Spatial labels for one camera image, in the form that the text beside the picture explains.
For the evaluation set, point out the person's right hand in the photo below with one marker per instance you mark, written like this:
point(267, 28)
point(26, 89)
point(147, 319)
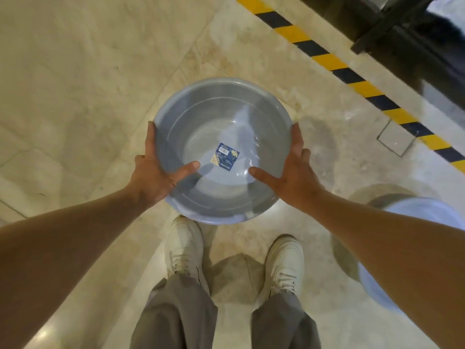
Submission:
point(296, 183)

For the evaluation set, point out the person's left hand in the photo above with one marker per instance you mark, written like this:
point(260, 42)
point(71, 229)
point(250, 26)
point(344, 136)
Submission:
point(150, 176)

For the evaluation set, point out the person's left thumb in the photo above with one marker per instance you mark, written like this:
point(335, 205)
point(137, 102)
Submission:
point(183, 171)

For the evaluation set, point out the person's right middle finger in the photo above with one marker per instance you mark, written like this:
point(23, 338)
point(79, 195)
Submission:
point(306, 158)

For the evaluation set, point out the person's right thumb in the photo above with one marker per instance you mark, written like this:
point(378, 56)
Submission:
point(263, 174)

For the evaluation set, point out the grey plastic basin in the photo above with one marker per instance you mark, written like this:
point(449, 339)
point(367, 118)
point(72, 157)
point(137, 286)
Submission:
point(225, 116)

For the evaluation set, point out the person's right forearm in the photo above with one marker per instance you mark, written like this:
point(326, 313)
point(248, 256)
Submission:
point(396, 250)

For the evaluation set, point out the person's left forearm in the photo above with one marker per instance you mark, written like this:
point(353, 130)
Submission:
point(61, 256)

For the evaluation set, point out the blue label sticker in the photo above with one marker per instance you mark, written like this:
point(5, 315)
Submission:
point(226, 156)

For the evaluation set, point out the white left sneaker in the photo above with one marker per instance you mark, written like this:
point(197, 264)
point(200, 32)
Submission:
point(184, 247)

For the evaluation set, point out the white sneaker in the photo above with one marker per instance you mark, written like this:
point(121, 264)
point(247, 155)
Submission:
point(184, 247)
point(283, 263)

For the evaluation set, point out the yellow black hazard stripe tape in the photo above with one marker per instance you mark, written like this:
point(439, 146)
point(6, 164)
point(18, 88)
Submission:
point(348, 78)

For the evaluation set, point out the white right sneaker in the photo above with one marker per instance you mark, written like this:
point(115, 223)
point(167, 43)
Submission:
point(283, 263)

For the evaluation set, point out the light blue plastic basin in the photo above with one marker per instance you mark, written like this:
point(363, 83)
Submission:
point(417, 210)

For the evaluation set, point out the grey left trouser leg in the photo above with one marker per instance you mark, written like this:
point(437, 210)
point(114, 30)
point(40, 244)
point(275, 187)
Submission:
point(178, 312)

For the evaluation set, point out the grey trouser leg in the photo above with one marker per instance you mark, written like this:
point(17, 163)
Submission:
point(283, 321)
point(178, 312)

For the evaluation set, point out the grey right trouser leg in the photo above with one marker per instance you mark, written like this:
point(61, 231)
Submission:
point(283, 321)

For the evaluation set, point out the black metal frame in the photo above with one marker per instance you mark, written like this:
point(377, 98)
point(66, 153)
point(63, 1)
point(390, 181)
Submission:
point(399, 29)

